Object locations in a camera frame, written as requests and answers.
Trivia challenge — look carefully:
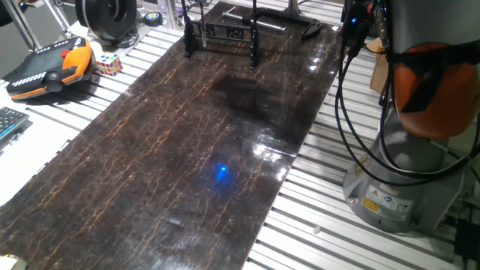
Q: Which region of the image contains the dark marble pattern mat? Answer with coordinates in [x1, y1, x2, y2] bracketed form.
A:
[0, 1, 344, 270]

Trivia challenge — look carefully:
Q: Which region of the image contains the black power box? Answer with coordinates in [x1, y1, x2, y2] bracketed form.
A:
[453, 219, 480, 263]

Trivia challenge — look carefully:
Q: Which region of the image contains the black pen rack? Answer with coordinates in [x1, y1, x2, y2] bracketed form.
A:
[179, 0, 262, 71]

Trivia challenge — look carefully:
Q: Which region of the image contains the white gold packet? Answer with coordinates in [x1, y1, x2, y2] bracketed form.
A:
[0, 254, 28, 270]

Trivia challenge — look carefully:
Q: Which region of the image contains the black stand base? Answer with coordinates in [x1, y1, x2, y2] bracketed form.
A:
[241, 6, 323, 41]

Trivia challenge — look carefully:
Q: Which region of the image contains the thin aluminium frame bar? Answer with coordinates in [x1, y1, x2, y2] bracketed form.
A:
[43, 0, 73, 38]

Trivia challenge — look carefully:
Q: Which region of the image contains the colourful puzzle cube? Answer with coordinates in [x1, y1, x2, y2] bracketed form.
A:
[96, 52, 124, 77]

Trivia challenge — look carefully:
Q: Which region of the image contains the black round spool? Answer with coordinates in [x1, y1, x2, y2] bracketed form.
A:
[74, 0, 138, 43]

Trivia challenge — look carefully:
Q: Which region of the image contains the open brown cardboard box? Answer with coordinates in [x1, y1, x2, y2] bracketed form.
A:
[369, 37, 392, 95]

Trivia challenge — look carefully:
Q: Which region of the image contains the person dark sleeve arm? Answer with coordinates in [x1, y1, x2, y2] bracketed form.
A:
[0, 3, 18, 28]

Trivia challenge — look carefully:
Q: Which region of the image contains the black computer keyboard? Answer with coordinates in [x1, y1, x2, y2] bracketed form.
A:
[0, 106, 30, 143]

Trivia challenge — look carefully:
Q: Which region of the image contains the black orange teach pendant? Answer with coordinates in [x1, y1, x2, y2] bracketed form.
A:
[5, 36, 95, 101]

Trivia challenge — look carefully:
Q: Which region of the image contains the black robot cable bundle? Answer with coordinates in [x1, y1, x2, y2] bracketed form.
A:
[334, 0, 480, 188]

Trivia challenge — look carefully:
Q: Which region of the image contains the small round tape roll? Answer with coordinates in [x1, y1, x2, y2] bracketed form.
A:
[144, 10, 164, 27]

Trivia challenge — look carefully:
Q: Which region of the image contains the white round object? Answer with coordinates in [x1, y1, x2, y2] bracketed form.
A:
[88, 40, 105, 57]

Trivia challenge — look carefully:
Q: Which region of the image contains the large white table sheet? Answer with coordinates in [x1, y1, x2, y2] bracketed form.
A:
[0, 73, 72, 207]

